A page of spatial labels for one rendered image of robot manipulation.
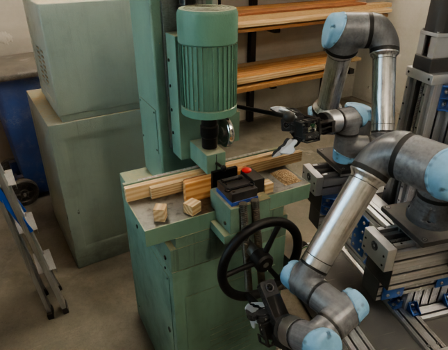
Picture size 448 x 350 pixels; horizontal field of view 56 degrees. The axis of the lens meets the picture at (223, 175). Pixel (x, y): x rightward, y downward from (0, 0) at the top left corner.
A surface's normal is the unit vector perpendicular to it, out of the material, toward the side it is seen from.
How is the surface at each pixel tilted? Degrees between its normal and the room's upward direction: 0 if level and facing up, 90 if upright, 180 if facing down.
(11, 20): 90
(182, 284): 90
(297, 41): 90
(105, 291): 0
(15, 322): 0
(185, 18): 90
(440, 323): 0
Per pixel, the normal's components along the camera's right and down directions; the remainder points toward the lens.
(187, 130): 0.46, 0.43
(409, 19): -0.86, 0.25
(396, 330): 0.00, -0.88
